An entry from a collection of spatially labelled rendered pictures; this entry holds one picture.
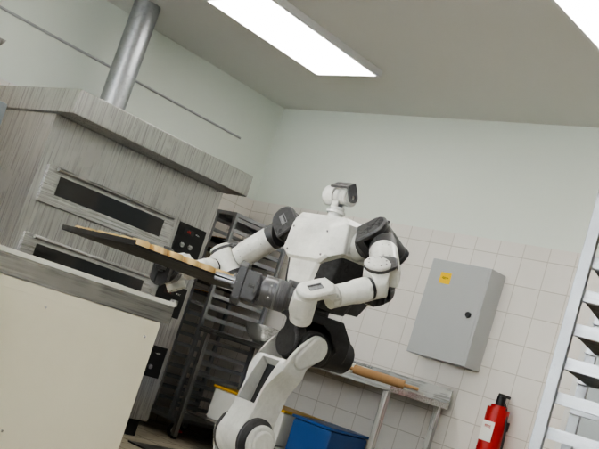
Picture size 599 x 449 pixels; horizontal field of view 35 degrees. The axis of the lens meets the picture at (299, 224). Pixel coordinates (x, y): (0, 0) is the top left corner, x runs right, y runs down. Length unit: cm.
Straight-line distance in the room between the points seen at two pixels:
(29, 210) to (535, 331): 339
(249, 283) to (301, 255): 51
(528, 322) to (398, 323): 106
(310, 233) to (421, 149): 455
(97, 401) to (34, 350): 24
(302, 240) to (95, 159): 332
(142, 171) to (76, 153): 53
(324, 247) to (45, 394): 104
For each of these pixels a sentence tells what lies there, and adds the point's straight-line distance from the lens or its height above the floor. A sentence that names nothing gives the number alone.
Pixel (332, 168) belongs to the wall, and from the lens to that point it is 805.
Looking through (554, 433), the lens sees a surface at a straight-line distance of 250.
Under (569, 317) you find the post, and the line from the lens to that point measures 250.
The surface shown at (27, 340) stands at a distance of 239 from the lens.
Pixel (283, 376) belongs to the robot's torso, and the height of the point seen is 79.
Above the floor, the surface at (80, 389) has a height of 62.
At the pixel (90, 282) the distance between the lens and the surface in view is 245.
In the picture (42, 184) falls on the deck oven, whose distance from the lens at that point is 603.
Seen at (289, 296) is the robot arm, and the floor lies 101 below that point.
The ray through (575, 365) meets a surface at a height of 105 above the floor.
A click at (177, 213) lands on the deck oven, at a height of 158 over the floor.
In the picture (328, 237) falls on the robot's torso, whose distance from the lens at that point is 301.
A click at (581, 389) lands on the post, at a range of 293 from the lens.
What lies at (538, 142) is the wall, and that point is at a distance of 703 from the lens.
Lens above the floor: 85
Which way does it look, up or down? 8 degrees up
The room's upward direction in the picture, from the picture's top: 18 degrees clockwise
